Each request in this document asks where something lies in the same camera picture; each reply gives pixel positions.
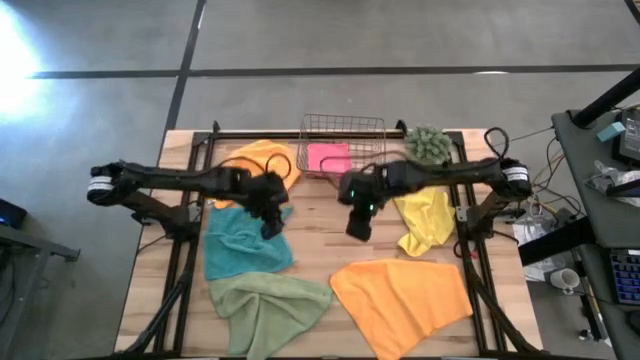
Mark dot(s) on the white plastic bag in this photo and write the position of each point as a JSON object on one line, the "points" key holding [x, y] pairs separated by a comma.
{"points": [[530, 232]]}

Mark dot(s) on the teal box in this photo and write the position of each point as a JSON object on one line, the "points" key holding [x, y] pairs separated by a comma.
{"points": [[611, 131]]}

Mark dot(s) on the pink microfiber towel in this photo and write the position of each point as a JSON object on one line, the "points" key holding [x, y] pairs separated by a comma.
{"points": [[327, 157]]}

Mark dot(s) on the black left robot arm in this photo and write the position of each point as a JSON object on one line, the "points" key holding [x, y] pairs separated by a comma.
{"points": [[165, 177]]}

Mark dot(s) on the black aluminium table frame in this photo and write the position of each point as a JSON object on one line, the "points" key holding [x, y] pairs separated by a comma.
{"points": [[240, 135]]}

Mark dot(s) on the orange microfiber towel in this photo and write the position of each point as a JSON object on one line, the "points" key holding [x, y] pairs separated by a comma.
{"points": [[400, 300], [260, 150]]}

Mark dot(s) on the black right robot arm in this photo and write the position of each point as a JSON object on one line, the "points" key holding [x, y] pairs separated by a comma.
{"points": [[450, 172]]}

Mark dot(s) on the backlit computer keyboard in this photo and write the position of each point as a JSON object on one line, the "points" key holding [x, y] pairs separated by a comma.
{"points": [[627, 277]]}

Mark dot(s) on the potted green succulent plant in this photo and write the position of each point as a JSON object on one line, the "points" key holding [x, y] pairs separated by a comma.
{"points": [[427, 145]]}

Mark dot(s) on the black device blue light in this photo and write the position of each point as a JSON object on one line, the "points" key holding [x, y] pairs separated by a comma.
{"points": [[12, 215]]}

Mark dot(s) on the light green microfiber towel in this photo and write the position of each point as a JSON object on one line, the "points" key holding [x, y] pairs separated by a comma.
{"points": [[265, 310]]}

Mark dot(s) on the crumpled clear plastic bag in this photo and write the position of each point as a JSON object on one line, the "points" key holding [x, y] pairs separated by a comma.
{"points": [[605, 172]]}

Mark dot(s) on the black desk monitor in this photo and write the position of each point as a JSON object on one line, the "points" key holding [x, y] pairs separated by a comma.
{"points": [[631, 140]]}

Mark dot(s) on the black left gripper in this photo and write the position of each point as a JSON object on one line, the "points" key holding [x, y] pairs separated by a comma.
{"points": [[267, 195]]}

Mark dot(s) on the grey desk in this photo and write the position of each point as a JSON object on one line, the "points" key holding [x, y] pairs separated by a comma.
{"points": [[575, 165]]}

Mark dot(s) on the black pole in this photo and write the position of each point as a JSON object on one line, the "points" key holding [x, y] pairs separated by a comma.
{"points": [[605, 100]]}

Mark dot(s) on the teal microfiber towel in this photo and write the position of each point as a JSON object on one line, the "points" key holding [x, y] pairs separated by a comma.
{"points": [[235, 245]]}

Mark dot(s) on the white mug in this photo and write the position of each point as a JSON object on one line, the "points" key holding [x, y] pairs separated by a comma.
{"points": [[564, 280]]}

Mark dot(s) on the yellow microfiber towel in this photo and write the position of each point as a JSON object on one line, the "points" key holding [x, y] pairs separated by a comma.
{"points": [[425, 220]]}

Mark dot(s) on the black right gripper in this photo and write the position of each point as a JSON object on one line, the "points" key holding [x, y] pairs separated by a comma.
{"points": [[362, 187]]}

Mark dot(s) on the grey metal table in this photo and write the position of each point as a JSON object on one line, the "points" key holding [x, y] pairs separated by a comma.
{"points": [[40, 245]]}

